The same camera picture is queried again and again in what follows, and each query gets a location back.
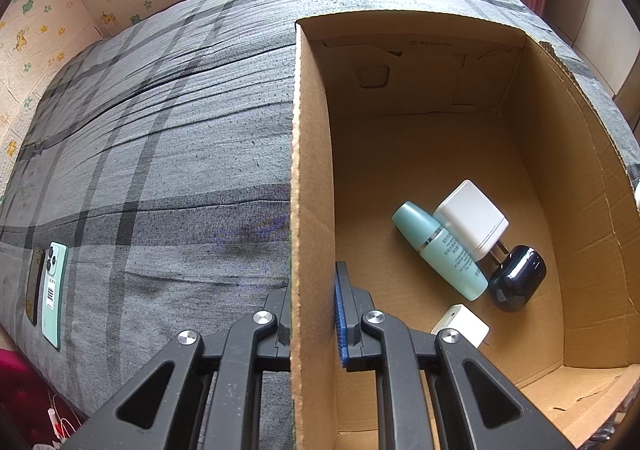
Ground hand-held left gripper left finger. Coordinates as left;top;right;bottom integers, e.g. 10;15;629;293
65;287;292;450

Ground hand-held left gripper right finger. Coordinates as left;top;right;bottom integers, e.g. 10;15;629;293
334;261;576;450

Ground small white charger plug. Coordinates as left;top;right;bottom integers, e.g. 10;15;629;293
431;305;490;350

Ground teal lotion bottle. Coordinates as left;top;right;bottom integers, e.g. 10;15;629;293
391;201;489;301

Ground brown cardboard box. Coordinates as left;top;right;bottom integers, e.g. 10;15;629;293
289;10;640;450

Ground large white charger plug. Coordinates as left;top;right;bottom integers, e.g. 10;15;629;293
433;180;510;267

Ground grey plaid bedsheet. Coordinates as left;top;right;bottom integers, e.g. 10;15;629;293
0;0;640;450

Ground green smartphone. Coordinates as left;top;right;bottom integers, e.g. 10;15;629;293
41;242;68;350

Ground dark smartphone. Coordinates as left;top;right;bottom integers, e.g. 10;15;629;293
25;246;46;327

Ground red cloth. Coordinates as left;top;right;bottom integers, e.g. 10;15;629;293
0;347;76;446

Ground beige wardrobe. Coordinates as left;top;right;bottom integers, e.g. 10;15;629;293
545;0;640;131

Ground white cable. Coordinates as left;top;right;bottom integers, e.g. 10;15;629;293
47;392;76;446

